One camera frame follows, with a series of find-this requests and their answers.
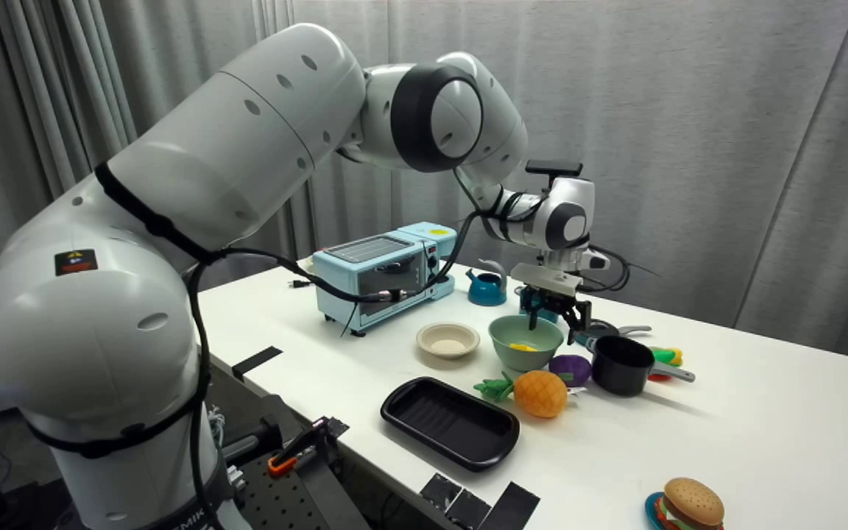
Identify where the silver toy utensil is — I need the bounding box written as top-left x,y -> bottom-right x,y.
646,362 -> 698,385

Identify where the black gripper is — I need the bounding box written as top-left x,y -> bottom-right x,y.
518,285 -> 595,347

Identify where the black mug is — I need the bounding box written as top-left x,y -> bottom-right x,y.
589,334 -> 657,399

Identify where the purple toy eggplant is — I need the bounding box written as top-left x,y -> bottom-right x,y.
549,350 -> 595,388

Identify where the teal toy kettle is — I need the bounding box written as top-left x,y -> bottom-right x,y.
465,259 -> 509,309

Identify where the small blue plate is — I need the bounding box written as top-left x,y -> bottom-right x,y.
642,490 -> 673,530

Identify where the black stand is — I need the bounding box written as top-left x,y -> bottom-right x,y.
526,156 -> 587,184

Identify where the green bowl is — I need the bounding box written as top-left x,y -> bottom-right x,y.
487,312 -> 565,376

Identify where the light blue toy oven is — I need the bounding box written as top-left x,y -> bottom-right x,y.
311,220 -> 461,340

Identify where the green yellow toy vegetable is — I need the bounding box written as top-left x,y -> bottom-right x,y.
652,344 -> 687,372

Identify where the orange handled clamp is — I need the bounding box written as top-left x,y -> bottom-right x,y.
262,415 -> 352,479

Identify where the orange toy pineapple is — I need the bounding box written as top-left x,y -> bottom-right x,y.
471,368 -> 573,424

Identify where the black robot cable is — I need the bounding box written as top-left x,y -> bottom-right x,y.
184,166 -> 508,309

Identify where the black ridged tray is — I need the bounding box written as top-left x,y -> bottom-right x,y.
377,373 -> 521,472

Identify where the black table edge bracket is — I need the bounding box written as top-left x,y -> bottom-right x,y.
230,344 -> 287,381

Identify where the toy burger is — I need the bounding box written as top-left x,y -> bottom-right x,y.
654,474 -> 729,530

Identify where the grey curtain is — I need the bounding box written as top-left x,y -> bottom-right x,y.
0,0 -> 848,366

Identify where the cream white plate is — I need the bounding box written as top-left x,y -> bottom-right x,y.
417,322 -> 484,362

